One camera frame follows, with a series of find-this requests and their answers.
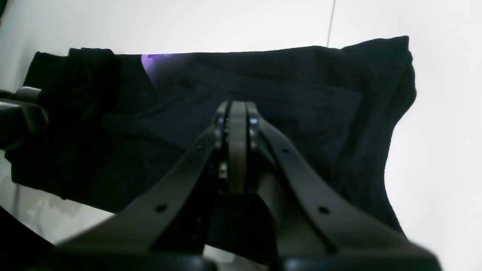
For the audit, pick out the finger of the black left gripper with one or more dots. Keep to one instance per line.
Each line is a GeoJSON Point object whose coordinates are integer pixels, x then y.
{"type": "Point", "coordinates": [21, 116]}

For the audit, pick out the black T-shirt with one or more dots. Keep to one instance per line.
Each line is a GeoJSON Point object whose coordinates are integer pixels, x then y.
{"type": "Point", "coordinates": [119, 123]}

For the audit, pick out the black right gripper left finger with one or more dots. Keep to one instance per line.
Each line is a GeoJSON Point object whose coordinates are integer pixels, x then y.
{"type": "Point", "coordinates": [164, 229]}

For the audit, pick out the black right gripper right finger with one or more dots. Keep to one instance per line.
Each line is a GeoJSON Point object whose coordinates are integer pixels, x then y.
{"type": "Point", "coordinates": [315, 228]}

